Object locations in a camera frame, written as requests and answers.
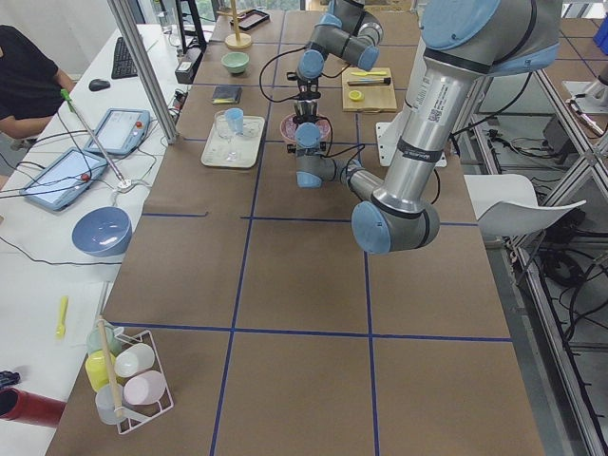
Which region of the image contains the pile of clear ice cubes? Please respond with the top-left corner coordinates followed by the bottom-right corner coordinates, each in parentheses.
top-left (280, 116), bottom-right (331, 142)

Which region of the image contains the black tray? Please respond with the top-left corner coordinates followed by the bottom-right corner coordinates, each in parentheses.
top-left (237, 9), bottom-right (270, 31)

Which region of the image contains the aluminium frame post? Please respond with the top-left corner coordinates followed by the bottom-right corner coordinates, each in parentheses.
top-left (107, 0), bottom-right (178, 144)

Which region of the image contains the grey folded cloth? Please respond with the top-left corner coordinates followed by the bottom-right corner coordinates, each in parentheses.
top-left (212, 85), bottom-right (242, 105)

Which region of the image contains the yellow cup in rack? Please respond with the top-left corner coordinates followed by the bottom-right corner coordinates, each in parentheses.
top-left (85, 350), bottom-right (109, 392)

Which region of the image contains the cream bear tray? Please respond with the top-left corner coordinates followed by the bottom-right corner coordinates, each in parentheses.
top-left (200, 111), bottom-right (265, 169)

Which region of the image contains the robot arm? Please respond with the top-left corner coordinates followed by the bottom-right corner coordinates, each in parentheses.
top-left (293, 0), bottom-right (384, 101)
top-left (294, 1), bottom-right (561, 254)

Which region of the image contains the person in black shirt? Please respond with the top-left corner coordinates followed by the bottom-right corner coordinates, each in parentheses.
top-left (1, 25), bottom-right (75, 140)

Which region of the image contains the near teach pendant tablet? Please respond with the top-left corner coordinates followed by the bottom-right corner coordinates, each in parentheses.
top-left (20, 147), bottom-right (108, 211)

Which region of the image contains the pink bowl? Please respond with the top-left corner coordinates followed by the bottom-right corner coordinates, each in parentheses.
top-left (279, 112), bottom-right (333, 143)

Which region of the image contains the blue plastic cup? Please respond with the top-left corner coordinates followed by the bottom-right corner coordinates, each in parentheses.
top-left (224, 107), bottom-right (244, 135)

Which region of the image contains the pink cup in rack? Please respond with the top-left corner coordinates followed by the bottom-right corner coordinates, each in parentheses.
top-left (123, 370), bottom-right (166, 406)

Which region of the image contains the far teach pendant tablet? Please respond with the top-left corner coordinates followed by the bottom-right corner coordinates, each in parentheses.
top-left (94, 108), bottom-right (151, 157)

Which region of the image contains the yellow plastic knife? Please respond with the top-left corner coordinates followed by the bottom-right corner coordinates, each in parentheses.
top-left (351, 70), bottom-right (388, 78)

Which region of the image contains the green cup in rack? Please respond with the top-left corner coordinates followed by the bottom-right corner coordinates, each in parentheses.
top-left (86, 325), bottom-right (125, 356)

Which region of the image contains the teach pendant tablet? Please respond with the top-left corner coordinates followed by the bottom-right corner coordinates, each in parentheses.
top-left (94, 108), bottom-right (151, 157)
top-left (20, 147), bottom-right (108, 211)

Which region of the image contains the white chair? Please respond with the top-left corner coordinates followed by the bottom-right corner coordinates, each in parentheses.
top-left (465, 174), bottom-right (586, 237)

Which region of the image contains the clear wine glass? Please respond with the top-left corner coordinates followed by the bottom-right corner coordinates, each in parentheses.
top-left (215, 109), bottom-right (240, 162)

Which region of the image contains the wooden rack handle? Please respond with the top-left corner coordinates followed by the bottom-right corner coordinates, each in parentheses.
top-left (97, 317), bottom-right (124, 416)

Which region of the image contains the metal rod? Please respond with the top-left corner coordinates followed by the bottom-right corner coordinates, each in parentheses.
top-left (347, 77), bottom-right (391, 86)

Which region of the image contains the black keyboard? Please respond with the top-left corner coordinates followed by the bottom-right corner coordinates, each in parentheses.
top-left (111, 36), bottom-right (138, 80)

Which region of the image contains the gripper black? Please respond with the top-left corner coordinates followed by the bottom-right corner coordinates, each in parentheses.
top-left (286, 71), bottom-right (321, 101)
top-left (286, 142), bottom-right (327, 157)

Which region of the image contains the blue bowl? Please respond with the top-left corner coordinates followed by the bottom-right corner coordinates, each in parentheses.
top-left (71, 206), bottom-right (132, 257)

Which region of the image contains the white cup in rack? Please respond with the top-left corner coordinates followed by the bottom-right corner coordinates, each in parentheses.
top-left (114, 343), bottom-right (156, 378)

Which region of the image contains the black box device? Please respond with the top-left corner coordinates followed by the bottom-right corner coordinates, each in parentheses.
top-left (175, 47), bottom-right (203, 85)

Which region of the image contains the metal ice scoop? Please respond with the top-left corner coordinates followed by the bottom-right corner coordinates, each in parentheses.
top-left (293, 100), bottom-right (317, 125)

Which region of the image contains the yellow spoon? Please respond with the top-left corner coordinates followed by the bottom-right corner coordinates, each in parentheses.
top-left (55, 295), bottom-right (69, 339)

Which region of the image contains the lemon slice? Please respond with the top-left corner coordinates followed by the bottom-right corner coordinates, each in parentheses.
top-left (348, 90), bottom-right (365, 102)

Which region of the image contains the wooden stand with pole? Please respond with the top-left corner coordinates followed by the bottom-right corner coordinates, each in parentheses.
top-left (217, 0), bottom-right (253, 50)

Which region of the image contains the white wire cup rack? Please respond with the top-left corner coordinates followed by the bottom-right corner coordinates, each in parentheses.
top-left (85, 319), bottom-right (174, 435)

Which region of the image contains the green bowl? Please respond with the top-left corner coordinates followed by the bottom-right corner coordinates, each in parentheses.
top-left (220, 51), bottom-right (250, 75)

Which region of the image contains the black computer mouse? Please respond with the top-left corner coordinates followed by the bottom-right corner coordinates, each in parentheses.
top-left (88, 79), bottom-right (111, 92)

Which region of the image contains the red cylinder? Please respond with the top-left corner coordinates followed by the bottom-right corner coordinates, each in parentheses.
top-left (1, 388), bottom-right (66, 428)

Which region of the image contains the grey cup in rack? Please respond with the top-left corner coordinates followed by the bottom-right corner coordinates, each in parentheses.
top-left (95, 384), bottom-right (125, 425)

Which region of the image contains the wooden cutting board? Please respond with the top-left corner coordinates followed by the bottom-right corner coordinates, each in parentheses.
top-left (341, 67), bottom-right (397, 113)

